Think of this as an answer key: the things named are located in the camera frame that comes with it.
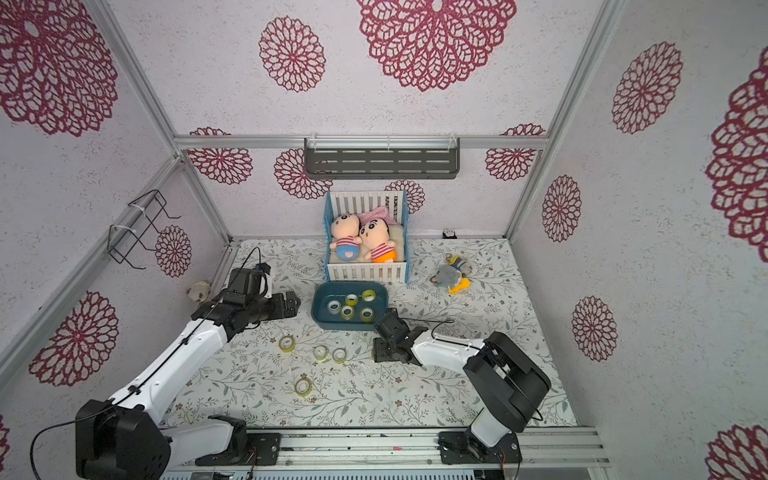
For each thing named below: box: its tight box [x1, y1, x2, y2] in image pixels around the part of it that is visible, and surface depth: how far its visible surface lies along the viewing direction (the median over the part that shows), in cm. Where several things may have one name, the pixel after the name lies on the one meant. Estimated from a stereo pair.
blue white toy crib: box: [324, 190, 409, 284], surface depth 108 cm
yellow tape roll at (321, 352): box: [313, 344, 329, 361], surface depth 92 cm
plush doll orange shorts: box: [359, 219, 397, 263], surface depth 105 cm
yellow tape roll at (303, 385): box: [295, 372, 313, 397], surface depth 85 cm
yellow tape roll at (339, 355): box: [332, 347, 347, 365], surface depth 91 cm
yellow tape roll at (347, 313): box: [341, 306, 354, 321], surface depth 99 cm
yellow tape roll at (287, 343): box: [278, 335, 295, 353], surface depth 94 cm
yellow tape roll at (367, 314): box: [361, 307, 374, 322], surface depth 99 cm
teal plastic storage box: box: [311, 281, 389, 331], surface depth 101 cm
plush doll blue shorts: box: [329, 213, 363, 262], surface depth 108 cm
